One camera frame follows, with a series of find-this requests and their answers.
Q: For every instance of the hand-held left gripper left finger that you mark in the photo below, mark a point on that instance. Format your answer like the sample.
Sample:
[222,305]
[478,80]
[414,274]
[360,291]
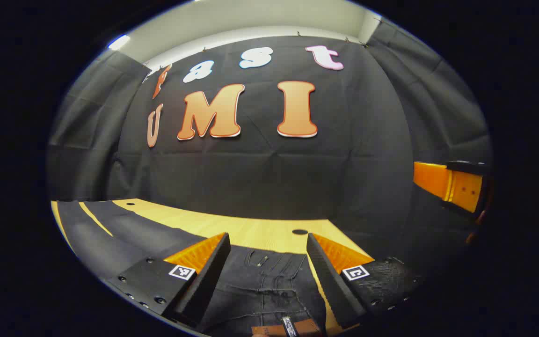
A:
[208,271]

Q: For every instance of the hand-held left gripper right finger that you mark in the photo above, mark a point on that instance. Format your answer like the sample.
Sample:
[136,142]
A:
[330,281]

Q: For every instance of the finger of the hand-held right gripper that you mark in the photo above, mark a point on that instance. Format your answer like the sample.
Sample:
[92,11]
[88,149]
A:
[461,187]

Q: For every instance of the dark grey jeans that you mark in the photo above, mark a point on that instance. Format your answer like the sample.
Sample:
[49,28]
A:
[260,290]

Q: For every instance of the ceiling light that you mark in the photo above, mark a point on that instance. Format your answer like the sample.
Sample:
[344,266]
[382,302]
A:
[119,42]

